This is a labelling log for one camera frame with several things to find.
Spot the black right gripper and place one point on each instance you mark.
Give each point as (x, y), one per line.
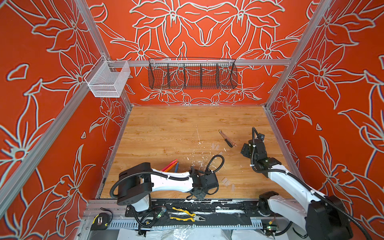
(245, 149)

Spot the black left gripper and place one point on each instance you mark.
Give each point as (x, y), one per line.
(202, 196)

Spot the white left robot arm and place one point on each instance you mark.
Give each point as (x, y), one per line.
(135, 185)

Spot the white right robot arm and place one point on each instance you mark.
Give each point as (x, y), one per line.
(322, 217)

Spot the pink highlighter pen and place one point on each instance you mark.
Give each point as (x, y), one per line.
(169, 164)

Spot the orange highlighter pen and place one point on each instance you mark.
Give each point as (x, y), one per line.
(170, 167)

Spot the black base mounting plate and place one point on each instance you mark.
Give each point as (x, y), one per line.
(218, 211)

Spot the left black tape measure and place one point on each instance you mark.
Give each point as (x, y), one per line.
(101, 222)

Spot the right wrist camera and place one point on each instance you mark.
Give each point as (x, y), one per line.
(260, 137)

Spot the yellow handled pliers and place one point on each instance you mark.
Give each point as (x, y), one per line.
(185, 216)

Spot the grey slotted cable duct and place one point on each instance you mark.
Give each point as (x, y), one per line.
(131, 224)

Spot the black wire mesh basket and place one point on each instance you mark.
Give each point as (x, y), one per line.
(192, 74)

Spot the white wire mesh basket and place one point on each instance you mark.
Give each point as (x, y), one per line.
(107, 79)

